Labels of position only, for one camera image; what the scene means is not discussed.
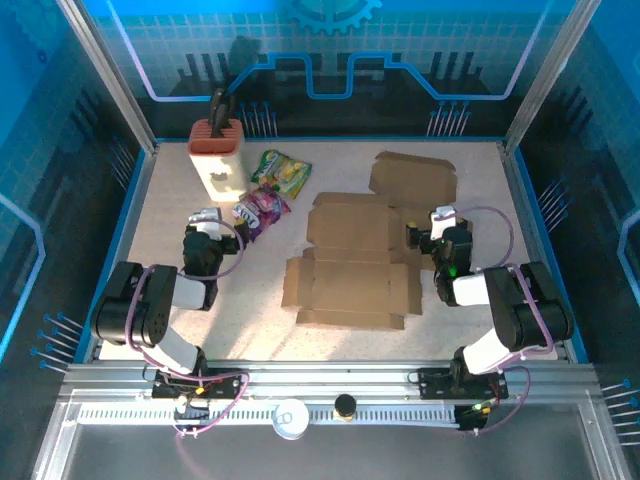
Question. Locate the blue table border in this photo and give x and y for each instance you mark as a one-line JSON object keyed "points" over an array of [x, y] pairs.
{"points": [[119, 240]]}

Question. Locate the black round knob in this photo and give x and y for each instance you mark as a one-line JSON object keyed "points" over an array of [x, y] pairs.
{"points": [[345, 405]]}

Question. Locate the green yellow candy bag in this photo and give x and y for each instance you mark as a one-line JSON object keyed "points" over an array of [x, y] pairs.
{"points": [[280, 172]]}

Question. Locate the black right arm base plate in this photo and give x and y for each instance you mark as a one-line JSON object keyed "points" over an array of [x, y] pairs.
{"points": [[435, 382]]}

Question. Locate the aluminium frame post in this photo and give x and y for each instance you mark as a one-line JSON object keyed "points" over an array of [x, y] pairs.
{"points": [[550, 75], [110, 75]]}

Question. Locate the aluminium frame rail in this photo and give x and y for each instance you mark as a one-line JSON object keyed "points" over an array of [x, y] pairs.
{"points": [[330, 375]]}

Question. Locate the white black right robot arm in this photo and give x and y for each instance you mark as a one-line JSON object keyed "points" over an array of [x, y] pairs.
{"points": [[470, 290]]}

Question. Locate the white round lid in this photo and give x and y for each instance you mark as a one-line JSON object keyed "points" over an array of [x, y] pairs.
{"points": [[291, 419]]}

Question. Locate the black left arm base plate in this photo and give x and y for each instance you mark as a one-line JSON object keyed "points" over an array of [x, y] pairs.
{"points": [[225, 382]]}

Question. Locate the purple candy bag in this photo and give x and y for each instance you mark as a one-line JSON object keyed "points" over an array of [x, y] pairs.
{"points": [[260, 212]]}

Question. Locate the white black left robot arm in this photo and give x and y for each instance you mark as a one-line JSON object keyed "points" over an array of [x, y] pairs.
{"points": [[187, 292]]}

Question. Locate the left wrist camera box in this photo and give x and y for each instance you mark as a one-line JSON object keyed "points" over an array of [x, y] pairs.
{"points": [[206, 216]]}

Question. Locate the cream knife block terracotta top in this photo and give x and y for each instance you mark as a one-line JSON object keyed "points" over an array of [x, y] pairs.
{"points": [[220, 170]]}

